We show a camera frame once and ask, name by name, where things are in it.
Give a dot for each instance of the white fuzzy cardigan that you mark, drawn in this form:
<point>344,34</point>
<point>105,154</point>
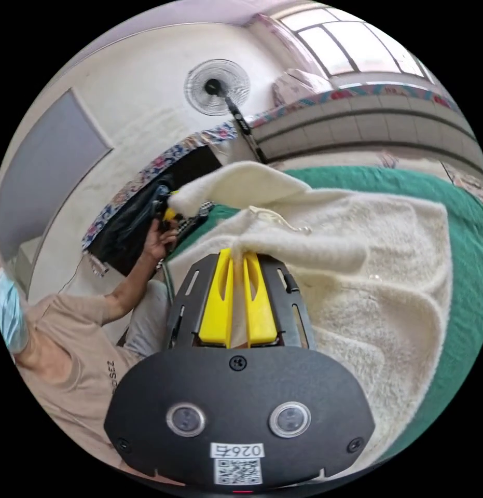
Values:
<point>373,272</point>

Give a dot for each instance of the pink curtain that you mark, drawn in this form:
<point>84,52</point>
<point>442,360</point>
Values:
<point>288,43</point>

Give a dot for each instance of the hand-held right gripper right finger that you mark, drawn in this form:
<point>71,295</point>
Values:
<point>260,307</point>

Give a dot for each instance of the person's left hand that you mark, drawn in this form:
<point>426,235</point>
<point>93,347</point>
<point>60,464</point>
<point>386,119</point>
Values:
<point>157,241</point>

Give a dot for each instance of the folded floral quilt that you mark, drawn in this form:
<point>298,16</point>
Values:
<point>299,87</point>

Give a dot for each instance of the tiled platform with floral sheet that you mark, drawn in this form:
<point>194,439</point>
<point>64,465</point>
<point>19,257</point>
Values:
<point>362,120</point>

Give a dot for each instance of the grey door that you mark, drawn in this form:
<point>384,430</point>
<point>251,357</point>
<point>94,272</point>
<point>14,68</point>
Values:
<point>43,175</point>

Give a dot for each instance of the window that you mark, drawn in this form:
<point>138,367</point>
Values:
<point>358,39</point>

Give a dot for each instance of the person's body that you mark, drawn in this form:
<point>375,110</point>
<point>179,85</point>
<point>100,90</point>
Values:
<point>62,373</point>

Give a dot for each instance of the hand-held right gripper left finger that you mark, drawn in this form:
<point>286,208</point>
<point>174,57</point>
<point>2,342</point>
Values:
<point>217,303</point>

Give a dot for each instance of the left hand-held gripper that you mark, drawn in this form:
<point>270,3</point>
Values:
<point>158,206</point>

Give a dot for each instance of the black standing fan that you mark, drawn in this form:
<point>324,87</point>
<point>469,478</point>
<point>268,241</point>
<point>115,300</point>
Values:
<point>218,88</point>

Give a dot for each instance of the table with floral cloth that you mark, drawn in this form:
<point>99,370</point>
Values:
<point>140,194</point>

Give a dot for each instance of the person's left forearm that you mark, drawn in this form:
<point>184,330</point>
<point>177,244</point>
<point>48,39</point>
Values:
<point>132,286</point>

